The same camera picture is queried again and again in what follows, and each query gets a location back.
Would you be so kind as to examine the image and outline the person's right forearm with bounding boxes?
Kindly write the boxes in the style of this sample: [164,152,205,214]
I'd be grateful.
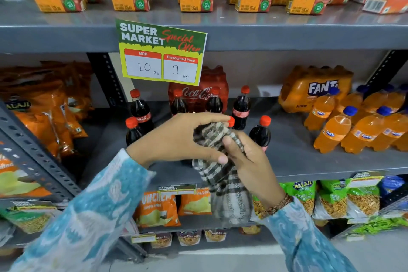
[260,197,358,272]

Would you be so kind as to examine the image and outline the shrink-wrapped cola bottle pack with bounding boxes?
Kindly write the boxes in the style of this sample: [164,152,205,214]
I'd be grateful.
[168,65,229,113]

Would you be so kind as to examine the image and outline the blue snack packet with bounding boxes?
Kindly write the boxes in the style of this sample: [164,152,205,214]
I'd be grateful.
[379,175,406,197]

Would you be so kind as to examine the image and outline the shrink-wrapped orange soda pack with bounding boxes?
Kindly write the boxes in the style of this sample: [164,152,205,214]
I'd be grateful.
[278,65,354,114]

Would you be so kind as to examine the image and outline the white shelf price tag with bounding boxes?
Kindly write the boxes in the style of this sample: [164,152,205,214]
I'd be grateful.
[131,233,157,244]

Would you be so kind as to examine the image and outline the person's left forearm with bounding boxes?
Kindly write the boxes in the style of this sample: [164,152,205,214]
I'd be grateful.
[10,148,157,272]

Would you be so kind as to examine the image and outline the grey metal shelf board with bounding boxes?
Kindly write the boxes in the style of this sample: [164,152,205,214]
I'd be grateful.
[79,96,408,186]
[0,0,408,54]

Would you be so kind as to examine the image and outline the group of cola bottles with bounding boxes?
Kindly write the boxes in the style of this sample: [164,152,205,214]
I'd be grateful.
[125,86,272,167]

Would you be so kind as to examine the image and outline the small shelf price label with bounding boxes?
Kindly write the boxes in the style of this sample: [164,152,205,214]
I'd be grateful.
[157,184,197,195]

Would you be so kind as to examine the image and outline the grey checked cloth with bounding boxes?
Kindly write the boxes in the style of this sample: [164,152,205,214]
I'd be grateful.
[192,121,254,226]

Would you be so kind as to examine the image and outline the person's right hand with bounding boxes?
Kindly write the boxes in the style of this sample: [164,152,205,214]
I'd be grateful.
[222,131,289,209]

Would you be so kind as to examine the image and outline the green snack mix packet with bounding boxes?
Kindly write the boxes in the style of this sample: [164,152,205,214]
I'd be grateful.
[313,180,348,220]
[346,185,381,219]
[252,196,269,220]
[280,181,316,215]

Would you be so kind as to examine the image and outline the group of orange soda bottles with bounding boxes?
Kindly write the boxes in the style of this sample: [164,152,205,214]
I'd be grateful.
[304,83,408,155]

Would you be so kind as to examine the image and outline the green yellow price sign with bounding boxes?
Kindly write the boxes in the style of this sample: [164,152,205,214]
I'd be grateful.
[115,19,208,87]

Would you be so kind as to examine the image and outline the grey perforated rack upright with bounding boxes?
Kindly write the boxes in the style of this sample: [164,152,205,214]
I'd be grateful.
[0,100,82,201]

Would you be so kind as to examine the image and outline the pile of orange snack packets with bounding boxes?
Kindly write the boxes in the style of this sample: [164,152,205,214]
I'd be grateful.
[0,60,95,161]

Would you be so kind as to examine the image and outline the pile of bright green packets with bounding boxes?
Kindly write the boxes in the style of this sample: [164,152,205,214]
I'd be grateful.
[347,217,408,238]

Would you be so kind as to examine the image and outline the small shelf price sign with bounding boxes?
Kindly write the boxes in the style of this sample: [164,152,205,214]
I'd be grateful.
[350,171,386,188]

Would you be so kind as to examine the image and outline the black slotted shelf upright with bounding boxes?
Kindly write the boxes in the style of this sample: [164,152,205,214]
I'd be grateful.
[364,50,408,97]
[87,53,129,108]

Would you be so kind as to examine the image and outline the orange green chips packet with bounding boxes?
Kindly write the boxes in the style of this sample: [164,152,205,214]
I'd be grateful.
[0,153,52,200]

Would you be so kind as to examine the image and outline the beaded wrist bracelet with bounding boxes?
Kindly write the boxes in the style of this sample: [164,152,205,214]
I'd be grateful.
[265,193,294,217]

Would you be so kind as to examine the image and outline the person's left hand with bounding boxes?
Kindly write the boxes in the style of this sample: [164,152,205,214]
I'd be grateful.
[127,112,231,168]

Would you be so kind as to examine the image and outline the green noodle snack packet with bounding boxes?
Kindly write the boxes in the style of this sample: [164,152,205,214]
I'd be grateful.
[0,206,62,235]

